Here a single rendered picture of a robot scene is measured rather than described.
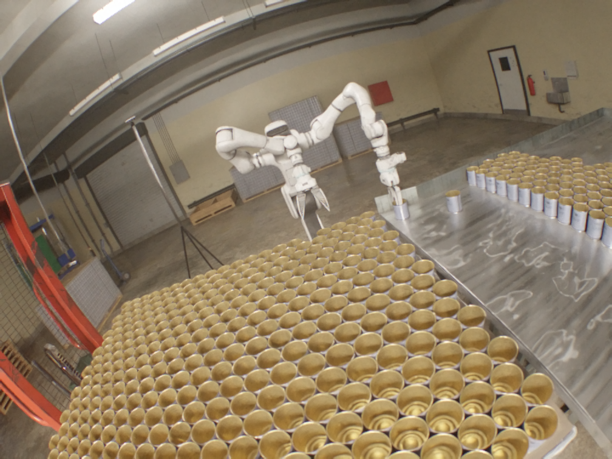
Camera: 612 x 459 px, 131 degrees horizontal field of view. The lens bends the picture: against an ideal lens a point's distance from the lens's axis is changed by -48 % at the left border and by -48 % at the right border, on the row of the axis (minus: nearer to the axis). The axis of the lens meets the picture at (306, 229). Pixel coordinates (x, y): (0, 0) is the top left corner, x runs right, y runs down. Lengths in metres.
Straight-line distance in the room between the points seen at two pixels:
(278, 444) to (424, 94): 10.87
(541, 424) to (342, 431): 0.41
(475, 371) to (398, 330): 0.22
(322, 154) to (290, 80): 3.00
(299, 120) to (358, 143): 1.82
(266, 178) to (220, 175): 2.34
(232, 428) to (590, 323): 0.89
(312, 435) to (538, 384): 0.47
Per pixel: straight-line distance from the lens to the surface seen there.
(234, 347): 0.80
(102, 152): 10.54
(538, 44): 7.92
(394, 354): 0.65
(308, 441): 0.63
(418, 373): 0.65
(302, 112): 7.53
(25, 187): 10.45
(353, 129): 7.84
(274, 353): 0.73
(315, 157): 7.63
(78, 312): 1.53
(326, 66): 9.60
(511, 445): 0.60
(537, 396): 0.65
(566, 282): 0.87
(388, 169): 1.16
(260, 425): 0.67
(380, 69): 10.21
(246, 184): 7.60
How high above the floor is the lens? 1.64
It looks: 23 degrees down
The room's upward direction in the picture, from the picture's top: 23 degrees counter-clockwise
